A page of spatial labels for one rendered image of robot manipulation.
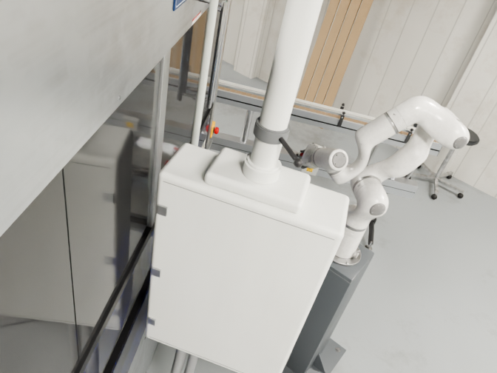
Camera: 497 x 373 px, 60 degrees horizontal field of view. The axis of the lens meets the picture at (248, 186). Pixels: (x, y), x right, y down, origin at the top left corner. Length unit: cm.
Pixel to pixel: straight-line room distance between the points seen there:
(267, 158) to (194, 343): 77
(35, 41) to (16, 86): 6
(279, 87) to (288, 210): 31
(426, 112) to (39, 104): 135
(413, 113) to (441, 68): 310
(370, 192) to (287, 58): 95
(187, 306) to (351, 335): 167
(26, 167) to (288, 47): 57
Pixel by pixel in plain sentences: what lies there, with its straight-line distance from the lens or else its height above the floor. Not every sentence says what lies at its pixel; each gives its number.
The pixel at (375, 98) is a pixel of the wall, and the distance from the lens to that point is 504.
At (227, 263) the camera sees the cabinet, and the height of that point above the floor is 132.
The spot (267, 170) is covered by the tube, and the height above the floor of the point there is 163.
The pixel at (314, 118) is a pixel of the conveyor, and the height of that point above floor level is 90.
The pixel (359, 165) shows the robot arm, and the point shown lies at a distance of 171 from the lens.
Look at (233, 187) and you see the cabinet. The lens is 108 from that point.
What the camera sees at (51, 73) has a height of 196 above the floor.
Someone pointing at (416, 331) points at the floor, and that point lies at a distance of 318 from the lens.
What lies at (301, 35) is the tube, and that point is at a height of 196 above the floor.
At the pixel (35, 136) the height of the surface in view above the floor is 189.
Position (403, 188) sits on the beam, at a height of 51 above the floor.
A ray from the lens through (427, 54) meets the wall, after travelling 478.
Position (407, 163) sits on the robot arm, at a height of 141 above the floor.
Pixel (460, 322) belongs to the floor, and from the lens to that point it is 344.
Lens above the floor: 222
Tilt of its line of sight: 37 degrees down
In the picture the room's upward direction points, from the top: 14 degrees clockwise
